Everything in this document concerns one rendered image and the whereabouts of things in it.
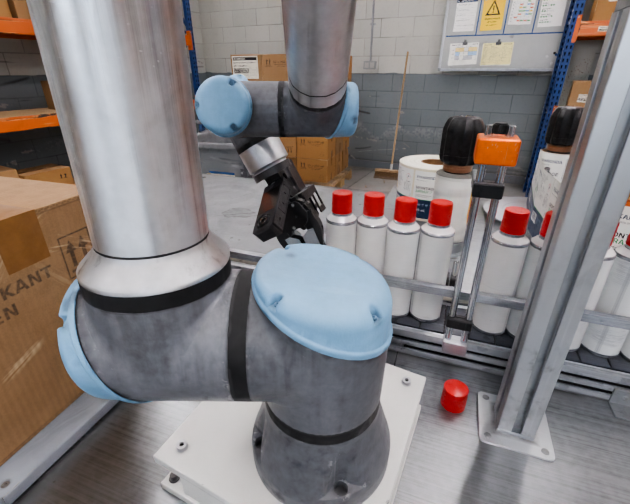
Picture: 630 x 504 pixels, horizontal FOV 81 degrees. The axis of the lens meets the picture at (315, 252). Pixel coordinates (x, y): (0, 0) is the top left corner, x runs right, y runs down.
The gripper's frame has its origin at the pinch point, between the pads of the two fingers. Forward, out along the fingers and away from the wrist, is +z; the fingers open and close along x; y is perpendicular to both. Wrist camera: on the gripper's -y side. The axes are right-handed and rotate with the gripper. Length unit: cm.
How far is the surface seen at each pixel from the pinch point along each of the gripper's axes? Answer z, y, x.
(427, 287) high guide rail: 7.5, -3.8, -17.8
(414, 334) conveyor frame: 14.4, -5.0, -12.8
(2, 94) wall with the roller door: -206, 204, 339
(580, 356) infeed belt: 25.8, -2.5, -33.8
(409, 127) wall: 12, 459, 52
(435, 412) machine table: 20.5, -15.7, -14.7
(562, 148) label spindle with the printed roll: 10, 58, -47
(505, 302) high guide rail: 13.2, -3.8, -27.4
